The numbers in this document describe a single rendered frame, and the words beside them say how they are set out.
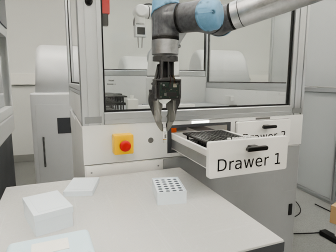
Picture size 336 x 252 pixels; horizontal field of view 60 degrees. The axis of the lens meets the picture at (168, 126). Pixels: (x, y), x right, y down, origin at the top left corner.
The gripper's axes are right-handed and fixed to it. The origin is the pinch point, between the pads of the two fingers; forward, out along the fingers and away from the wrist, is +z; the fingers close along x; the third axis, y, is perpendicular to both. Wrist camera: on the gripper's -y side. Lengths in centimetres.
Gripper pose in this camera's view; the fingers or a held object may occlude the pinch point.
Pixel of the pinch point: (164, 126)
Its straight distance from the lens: 86.2
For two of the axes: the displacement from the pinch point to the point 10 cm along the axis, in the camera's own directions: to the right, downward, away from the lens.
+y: 1.7, 1.6, -9.7
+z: 0.0, 9.9, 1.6
